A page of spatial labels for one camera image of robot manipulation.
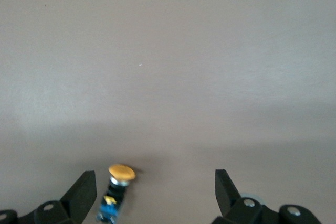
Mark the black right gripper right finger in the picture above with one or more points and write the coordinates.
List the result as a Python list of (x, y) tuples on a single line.
[(231, 200)]

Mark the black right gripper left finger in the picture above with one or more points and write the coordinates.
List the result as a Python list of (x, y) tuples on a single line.
[(76, 197)]

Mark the brown table mat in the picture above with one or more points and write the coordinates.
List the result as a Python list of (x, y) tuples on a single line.
[(168, 64)]

